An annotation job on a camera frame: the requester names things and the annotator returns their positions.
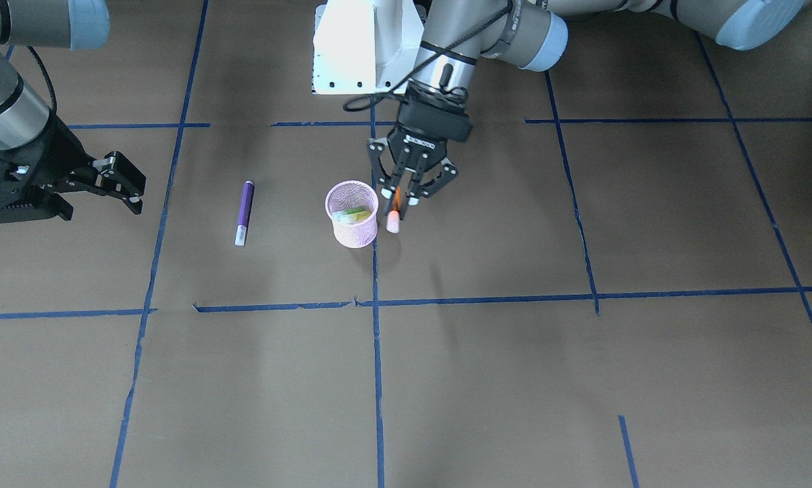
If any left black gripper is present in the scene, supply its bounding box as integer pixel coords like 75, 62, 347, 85
367, 125, 458, 206

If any green highlighter pen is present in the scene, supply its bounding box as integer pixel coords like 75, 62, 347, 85
332, 207, 369, 223

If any purple highlighter pen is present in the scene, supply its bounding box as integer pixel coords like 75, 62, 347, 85
235, 180, 255, 247

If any orange highlighter pen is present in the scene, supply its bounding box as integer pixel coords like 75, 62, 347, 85
386, 186, 402, 234

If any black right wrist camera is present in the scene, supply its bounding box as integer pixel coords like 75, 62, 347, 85
0, 147, 73, 224

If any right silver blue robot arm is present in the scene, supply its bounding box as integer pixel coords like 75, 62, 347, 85
0, 1, 146, 224

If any black camera cable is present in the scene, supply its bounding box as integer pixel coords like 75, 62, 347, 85
342, 0, 515, 113

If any pink mesh pen holder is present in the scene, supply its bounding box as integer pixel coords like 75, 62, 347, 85
323, 180, 379, 248

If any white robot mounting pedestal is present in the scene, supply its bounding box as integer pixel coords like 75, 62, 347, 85
311, 1, 426, 96

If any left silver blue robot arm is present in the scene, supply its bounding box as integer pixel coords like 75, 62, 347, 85
367, 1, 805, 208

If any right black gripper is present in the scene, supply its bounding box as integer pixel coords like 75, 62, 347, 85
0, 115, 146, 214

